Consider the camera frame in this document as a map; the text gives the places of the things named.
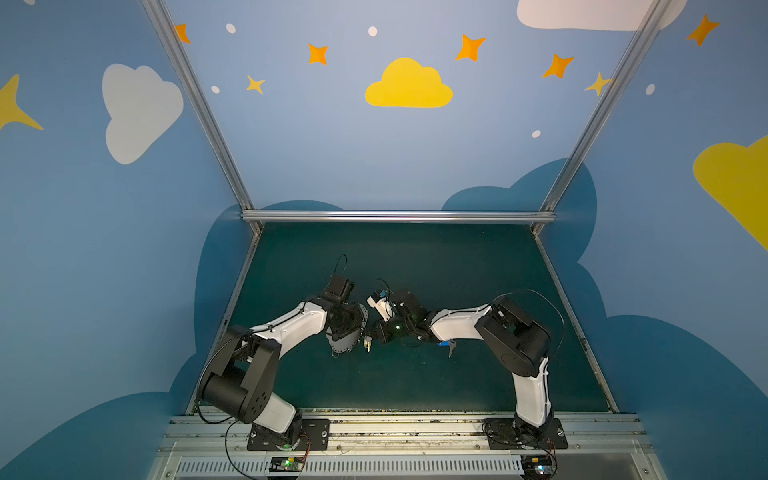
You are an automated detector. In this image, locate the left green circuit board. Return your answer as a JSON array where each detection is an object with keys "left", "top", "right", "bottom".
[{"left": 269, "top": 457, "right": 305, "bottom": 474}]

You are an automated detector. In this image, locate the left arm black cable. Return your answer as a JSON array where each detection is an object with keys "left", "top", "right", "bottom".
[{"left": 193, "top": 335, "right": 259, "bottom": 480}]

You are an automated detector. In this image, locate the green circuit board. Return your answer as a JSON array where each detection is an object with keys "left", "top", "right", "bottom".
[
  {"left": 521, "top": 456, "right": 556, "bottom": 479},
  {"left": 269, "top": 457, "right": 305, "bottom": 474}
]

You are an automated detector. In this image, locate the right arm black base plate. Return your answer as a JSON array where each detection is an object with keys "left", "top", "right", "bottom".
[{"left": 481, "top": 417, "right": 569, "bottom": 450}]

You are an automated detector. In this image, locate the aluminium frame left post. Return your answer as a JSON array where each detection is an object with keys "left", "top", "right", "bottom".
[{"left": 141, "top": 0, "right": 253, "bottom": 214}]

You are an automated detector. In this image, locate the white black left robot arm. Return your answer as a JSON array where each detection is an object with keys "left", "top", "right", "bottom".
[{"left": 196, "top": 275, "right": 368, "bottom": 443}]

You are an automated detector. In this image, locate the blue key tag with key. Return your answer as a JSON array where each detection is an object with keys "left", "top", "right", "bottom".
[{"left": 438, "top": 339, "right": 457, "bottom": 358}]

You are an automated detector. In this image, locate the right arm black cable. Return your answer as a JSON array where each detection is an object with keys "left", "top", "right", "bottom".
[{"left": 491, "top": 289, "right": 566, "bottom": 361}]

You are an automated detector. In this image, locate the right green circuit board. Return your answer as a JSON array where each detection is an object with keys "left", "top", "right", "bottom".
[{"left": 521, "top": 456, "right": 556, "bottom": 479}]

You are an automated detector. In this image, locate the aluminium frame back rail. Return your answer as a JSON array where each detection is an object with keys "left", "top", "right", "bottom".
[{"left": 241, "top": 210, "right": 556, "bottom": 224}]

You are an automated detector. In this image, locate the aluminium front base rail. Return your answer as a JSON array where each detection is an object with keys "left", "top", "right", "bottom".
[{"left": 148, "top": 409, "right": 666, "bottom": 479}]

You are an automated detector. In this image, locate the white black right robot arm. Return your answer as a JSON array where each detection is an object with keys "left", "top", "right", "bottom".
[{"left": 365, "top": 290, "right": 553, "bottom": 431}]

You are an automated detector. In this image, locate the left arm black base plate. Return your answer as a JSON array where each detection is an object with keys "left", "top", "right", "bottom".
[{"left": 246, "top": 418, "right": 330, "bottom": 451}]

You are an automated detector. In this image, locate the green table mat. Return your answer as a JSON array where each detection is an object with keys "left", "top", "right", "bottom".
[{"left": 231, "top": 223, "right": 609, "bottom": 412}]

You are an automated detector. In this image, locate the aluminium frame post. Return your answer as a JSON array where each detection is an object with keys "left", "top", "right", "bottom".
[
  {"left": 141, "top": 0, "right": 253, "bottom": 214},
  {"left": 540, "top": 0, "right": 672, "bottom": 222}
]

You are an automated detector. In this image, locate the aluminium frame right post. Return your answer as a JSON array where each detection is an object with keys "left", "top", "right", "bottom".
[{"left": 540, "top": 0, "right": 672, "bottom": 222}]

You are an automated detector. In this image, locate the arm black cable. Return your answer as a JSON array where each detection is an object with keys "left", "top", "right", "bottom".
[
  {"left": 193, "top": 335, "right": 259, "bottom": 480},
  {"left": 491, "top": 289, "right": 566, "bottom": 361}
]

